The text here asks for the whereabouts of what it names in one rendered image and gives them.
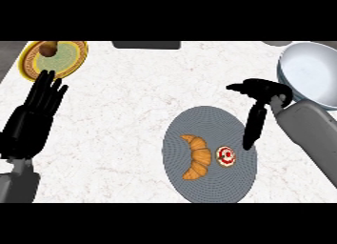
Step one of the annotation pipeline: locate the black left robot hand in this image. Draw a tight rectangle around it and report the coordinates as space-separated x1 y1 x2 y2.
0 70 70 160

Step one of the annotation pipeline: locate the red and white cupcake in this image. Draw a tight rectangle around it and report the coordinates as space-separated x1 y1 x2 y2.
215 145 237 169

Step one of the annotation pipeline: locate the grey round woven placemat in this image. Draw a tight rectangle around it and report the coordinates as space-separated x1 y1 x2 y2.
160 105 259 204

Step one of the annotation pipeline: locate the grey rounded object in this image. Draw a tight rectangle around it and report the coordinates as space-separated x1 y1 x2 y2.
260 40 294 48

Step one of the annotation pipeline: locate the brown round food item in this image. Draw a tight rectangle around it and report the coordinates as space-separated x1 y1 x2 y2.
38 40 60 58

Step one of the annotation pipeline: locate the yellow rimmed green plate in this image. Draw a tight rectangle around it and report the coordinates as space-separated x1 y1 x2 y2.
16 40 90 82

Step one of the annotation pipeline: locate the dark grey flat appliance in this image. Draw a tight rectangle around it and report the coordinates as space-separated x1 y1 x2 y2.
110 40 182 51

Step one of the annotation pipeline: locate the golden croissant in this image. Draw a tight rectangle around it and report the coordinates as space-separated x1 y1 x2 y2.
178 134 213 181

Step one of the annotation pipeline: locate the pale blue-white bowl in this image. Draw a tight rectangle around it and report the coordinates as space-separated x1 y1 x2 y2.
275 41 337 112

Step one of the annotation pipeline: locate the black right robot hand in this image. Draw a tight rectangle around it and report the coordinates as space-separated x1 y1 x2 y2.
225 77 293 152

